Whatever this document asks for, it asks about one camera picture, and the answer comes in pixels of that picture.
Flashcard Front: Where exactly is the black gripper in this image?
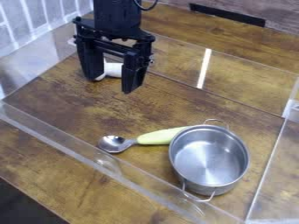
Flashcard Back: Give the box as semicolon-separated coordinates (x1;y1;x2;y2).
73;17;155;94

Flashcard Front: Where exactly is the green handled metal spoon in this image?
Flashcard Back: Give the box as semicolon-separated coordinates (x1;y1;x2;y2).
97;126;187;154

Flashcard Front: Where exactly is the stainless steel pot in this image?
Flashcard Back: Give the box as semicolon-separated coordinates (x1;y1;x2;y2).
168;119;249;202

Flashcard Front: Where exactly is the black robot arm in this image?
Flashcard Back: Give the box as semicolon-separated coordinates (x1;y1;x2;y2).
72;0;157;94

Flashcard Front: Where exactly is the red white toy mushroom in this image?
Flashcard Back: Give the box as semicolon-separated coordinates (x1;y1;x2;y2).
95;61;123;81

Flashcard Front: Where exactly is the black strip on table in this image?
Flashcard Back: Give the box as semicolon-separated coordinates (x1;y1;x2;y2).
189;3;267;27

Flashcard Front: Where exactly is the black cable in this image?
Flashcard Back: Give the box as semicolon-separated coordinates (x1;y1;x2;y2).
132;0;160;11

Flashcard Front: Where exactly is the clear acrylic enclosure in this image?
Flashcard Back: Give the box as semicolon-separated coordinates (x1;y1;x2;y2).
0;5;299;224

